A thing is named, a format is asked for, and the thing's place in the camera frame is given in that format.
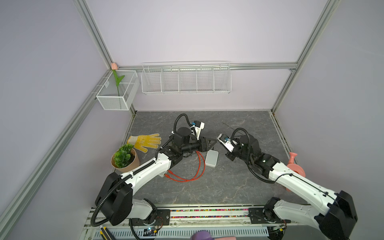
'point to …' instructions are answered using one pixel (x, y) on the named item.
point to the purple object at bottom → (202, 235)
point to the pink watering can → (295, 167)
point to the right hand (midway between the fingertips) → (223, 142)
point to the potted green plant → (125, 158)
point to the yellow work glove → (140, 141)
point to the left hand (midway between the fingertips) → (214, 143)
